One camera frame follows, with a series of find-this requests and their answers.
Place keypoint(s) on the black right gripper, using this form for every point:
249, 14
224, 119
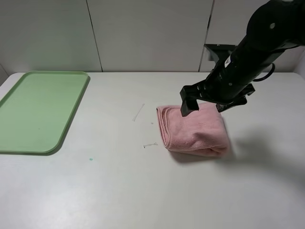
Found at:
226, 88

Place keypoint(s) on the pink fluffy towel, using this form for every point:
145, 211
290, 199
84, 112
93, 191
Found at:
201, 133

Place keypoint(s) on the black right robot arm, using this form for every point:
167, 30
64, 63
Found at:
273, 28

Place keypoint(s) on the green plastic tray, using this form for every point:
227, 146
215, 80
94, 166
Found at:
36, 113

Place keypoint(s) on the short white thread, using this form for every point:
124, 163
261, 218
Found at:
148, 145

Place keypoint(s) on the long white thread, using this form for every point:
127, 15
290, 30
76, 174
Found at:
134, 118

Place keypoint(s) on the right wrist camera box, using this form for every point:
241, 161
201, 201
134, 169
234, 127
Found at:
218, 52

